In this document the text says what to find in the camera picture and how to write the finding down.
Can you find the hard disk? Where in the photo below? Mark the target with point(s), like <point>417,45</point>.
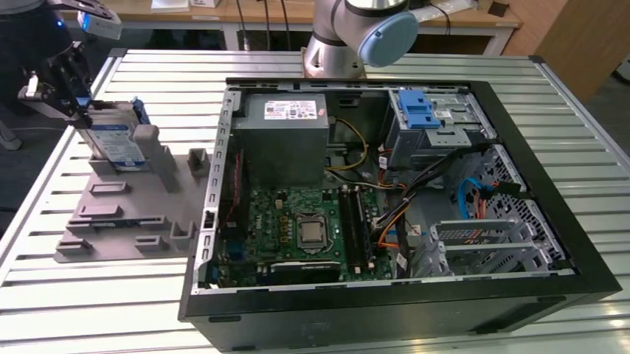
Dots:
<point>115,144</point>

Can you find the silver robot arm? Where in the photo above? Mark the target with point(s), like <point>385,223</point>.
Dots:
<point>334,22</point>

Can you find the silver disk bay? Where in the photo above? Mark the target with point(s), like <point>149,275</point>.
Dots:
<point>492,248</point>

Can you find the grey metal foot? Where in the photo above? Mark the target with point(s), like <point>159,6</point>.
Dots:
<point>10,138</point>

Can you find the white box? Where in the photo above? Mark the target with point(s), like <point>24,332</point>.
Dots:
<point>205,3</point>
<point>170,4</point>

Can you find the grey parts rack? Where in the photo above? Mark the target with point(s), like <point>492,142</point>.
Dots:
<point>138,206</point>

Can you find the wooden desk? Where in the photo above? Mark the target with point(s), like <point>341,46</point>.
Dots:
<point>231,13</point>

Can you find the grey power supply unit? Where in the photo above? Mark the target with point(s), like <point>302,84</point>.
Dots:
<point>281,155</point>

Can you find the green motherboard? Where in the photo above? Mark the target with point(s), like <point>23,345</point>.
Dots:
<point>269,221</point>

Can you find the silver CPU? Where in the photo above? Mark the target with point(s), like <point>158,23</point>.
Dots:
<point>311,232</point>

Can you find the black graphics card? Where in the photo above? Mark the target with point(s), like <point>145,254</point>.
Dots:
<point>305,271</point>

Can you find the blue plastic drive latch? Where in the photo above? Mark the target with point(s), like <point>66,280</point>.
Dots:
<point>418,110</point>

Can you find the black RAM stick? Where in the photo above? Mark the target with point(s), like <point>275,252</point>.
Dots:
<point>365,228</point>

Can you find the silver drive cage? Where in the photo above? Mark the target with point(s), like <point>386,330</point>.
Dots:
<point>444,138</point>

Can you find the black PC case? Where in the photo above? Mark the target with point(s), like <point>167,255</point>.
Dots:
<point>345,324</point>

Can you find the small dark box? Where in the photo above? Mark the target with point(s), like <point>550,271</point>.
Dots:
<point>501,9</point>

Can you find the wooden cabinet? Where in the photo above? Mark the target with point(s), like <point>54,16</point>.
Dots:
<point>581,44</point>

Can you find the small silver wrist camera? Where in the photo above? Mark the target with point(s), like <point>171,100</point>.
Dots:
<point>30,90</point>

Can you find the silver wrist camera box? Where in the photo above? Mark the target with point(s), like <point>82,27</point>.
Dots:
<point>103,27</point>

